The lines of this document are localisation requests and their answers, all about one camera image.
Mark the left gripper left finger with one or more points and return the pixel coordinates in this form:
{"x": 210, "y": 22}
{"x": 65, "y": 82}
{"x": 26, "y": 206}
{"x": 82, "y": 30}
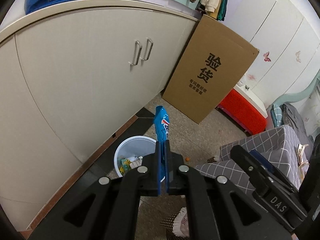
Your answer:
{"x": 107, "y": 210}

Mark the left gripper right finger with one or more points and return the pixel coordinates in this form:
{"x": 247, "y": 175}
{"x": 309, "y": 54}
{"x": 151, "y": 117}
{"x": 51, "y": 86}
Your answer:
{"x": 216, "y": 209}

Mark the yellow small box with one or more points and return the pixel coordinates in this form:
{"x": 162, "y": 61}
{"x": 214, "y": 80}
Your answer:
{"x": 125, "y": 166}

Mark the white green medicine box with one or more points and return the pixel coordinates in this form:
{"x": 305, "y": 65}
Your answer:
{"x": 136, "y": 162}

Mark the blue snack wrapper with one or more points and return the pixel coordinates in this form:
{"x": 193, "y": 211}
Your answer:
{"x": 161, "y": 122}

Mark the blue plastic trash bin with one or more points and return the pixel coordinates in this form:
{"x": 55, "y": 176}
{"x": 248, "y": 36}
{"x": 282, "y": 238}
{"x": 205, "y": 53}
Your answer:
{"x": 132, "y": 148}

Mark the pink white floor mat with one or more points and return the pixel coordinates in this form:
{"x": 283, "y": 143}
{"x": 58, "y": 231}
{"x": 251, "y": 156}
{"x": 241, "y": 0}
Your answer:
{"x": 176, "y": 225}

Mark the grey checked bed sheet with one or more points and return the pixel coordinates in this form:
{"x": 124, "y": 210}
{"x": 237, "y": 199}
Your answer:
{"x": 278, "y": 146}

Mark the grey folded blanket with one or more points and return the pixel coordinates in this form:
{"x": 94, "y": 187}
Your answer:
{"x": 287, "y": 114}

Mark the red storage box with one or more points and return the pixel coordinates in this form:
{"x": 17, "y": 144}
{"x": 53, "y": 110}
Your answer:
{"x": 246, "y": 109}

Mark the beige low cabinet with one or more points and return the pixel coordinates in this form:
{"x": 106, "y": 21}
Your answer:
{"x": 71, "y": 75}

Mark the large cardboard box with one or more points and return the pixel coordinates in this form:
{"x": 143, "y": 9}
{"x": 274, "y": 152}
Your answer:
{"x": 213, "y": 62}

